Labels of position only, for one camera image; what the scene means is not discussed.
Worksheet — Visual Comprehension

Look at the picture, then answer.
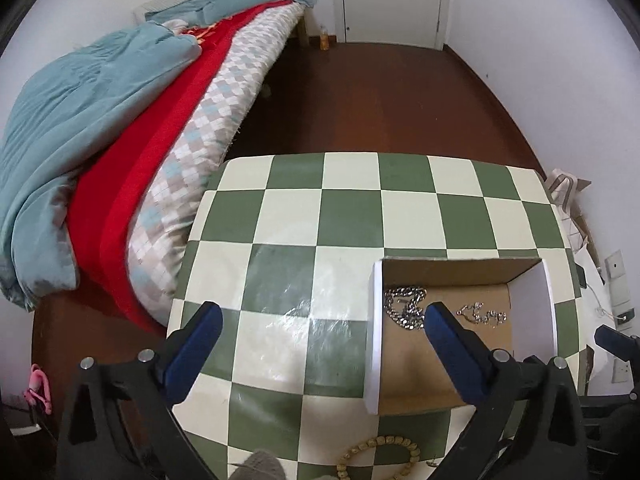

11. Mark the thin silver necklace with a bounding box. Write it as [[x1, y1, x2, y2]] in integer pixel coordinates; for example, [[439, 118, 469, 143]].
[[455, 301, 509, 330]]

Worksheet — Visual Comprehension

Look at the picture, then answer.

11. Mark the thick silver chain bracelet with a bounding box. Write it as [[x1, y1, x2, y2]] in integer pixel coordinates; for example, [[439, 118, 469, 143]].
[[383, 285, 430, 332]]

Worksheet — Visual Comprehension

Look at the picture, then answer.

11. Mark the wooden bead bracelet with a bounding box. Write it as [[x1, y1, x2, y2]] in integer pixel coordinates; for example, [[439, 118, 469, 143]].
[[335, 433, 424, 480]]

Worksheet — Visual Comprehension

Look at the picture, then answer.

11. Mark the black charger plug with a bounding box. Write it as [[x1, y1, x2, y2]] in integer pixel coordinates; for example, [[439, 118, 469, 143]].
[[616, 309, 636, 325]]

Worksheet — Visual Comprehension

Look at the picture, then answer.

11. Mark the white cardboard box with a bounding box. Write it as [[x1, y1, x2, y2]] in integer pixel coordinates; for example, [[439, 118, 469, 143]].
[[363, 254, 561, 417]]

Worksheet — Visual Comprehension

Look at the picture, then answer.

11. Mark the diamond pattern mattress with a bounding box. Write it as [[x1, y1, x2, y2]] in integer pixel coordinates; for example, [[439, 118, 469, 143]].
[[126, 2, 305, 326]]

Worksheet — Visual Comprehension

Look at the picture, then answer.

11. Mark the green white checkered tablecloth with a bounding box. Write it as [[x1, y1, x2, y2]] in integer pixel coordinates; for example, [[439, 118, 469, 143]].
[[169, 153, 584, 479]]

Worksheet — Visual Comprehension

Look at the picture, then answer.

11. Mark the pink clip object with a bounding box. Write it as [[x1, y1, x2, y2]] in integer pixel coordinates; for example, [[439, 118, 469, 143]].
[[23, 364, 52, 415]]

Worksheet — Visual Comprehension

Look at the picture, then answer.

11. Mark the white quilted tote bag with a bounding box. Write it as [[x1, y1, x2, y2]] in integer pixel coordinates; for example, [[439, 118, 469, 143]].
[[544, 168, 604, 282]]

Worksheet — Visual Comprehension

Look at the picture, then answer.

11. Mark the red bed sheet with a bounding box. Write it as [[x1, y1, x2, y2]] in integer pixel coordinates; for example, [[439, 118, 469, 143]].
[[67, 0, 295, 333]]

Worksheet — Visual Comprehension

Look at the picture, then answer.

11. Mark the teal blue blanket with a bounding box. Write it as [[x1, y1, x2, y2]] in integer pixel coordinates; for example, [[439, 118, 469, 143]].
[[1, 0, 316, 310]]

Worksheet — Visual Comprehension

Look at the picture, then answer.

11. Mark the small orange bottle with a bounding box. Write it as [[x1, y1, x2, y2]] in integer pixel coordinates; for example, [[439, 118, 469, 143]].
[[319, 26, 330, 51]]

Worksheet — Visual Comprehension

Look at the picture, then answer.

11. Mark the white door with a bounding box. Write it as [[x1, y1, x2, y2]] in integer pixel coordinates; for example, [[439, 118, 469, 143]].
[[334, 0, 450, 50]]

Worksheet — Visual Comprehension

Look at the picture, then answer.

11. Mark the white wall socket strip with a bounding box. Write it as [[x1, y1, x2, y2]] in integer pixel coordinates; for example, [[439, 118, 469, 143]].
[[604, 250, 636, 393]]

